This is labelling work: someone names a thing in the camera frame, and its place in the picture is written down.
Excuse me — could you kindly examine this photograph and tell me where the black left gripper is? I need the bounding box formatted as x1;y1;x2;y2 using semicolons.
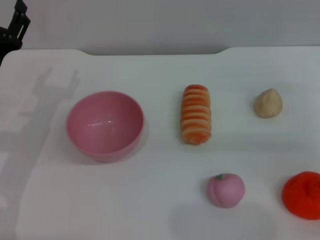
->
0;0;32;67

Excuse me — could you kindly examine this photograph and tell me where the pink plastic bowl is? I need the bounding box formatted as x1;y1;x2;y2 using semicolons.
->
65;90;145;164

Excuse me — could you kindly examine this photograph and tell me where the orange striped bread roll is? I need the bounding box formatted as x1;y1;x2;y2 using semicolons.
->
180;84;213;145

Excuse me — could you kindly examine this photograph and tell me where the small beige bun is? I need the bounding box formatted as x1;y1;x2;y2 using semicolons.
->
254;88;284;119

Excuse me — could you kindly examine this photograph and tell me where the pink peach toy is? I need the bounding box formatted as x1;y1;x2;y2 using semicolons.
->
206;173;246;209

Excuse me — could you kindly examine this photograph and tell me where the red orange tangerine toy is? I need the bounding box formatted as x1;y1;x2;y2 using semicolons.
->
281;170;320;221

